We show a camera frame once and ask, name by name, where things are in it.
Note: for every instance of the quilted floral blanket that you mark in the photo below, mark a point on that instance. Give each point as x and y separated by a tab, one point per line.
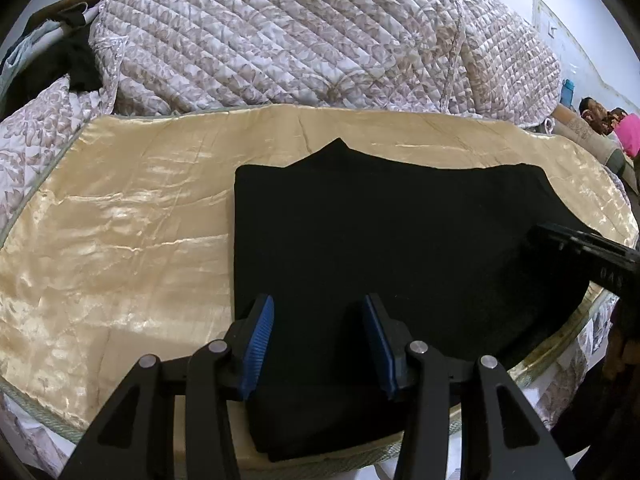
275	35

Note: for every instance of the light blue cloth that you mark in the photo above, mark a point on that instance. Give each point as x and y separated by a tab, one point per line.
25	50

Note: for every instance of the black pants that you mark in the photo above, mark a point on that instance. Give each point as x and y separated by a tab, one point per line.
400	220

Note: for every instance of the golden satin bed cover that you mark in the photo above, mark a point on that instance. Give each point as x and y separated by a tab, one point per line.
125	235

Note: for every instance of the patterned bolster pillow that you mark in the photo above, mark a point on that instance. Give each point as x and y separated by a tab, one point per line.
585	135

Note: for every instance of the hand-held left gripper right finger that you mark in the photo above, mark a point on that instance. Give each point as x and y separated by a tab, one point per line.
382	345

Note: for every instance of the person's right hand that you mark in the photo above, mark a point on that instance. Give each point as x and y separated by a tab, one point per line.
617	355

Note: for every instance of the blue bottle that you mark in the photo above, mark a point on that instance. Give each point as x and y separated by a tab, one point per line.
568	92

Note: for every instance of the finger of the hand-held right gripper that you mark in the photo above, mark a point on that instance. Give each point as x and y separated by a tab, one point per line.
585	254
565	234

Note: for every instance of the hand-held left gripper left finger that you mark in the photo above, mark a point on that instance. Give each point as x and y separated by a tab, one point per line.
257	345

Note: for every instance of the dark cloth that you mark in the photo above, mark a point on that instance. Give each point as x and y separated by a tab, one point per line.
65	62

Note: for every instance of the brown wooden headboard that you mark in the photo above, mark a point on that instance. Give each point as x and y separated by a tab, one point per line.
60	7

